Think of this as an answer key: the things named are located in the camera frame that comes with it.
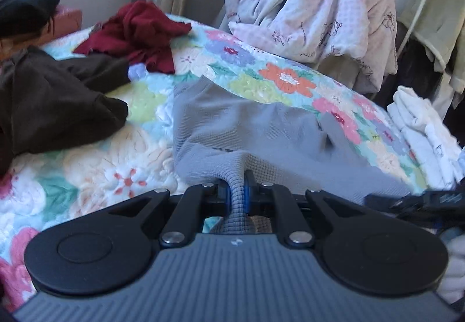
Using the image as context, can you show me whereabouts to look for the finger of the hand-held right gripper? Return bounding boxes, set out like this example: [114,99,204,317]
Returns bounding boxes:
[365,189,465,216]
[397,211,465,230]

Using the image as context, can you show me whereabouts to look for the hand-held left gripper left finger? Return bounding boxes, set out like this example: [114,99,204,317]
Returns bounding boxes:
[108,180,232,248]

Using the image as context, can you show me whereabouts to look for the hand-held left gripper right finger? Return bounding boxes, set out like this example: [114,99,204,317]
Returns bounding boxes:
[243,169,367,248]

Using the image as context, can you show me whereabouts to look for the grey waffle-knit garment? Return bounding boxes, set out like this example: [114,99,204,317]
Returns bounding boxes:
[172,76,413,235]

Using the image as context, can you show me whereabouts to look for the pile of white clothes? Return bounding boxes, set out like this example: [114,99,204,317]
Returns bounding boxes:
[387,86,465,192]

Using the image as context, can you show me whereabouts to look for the dark hanging clothes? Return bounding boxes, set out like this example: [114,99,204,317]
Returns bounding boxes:
[374,35,455,115]

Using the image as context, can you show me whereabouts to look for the floral patchwork quilt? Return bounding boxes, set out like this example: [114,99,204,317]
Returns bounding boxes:
[0,13,437,312]

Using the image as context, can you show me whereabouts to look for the beige hanging jacket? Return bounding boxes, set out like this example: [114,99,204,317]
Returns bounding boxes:
[396,0,465,94]

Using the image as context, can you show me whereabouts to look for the dark red garment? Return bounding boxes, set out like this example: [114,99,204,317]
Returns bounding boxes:
[73,0,192,75]

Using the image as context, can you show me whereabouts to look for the dark brown garment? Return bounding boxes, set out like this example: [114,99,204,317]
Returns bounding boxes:
[0,46,130,177]

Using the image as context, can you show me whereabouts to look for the black garment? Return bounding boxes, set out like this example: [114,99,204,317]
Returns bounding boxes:
[0,0,60,39]

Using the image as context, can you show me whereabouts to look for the white cord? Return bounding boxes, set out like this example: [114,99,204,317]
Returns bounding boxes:
[395,0,436,61]

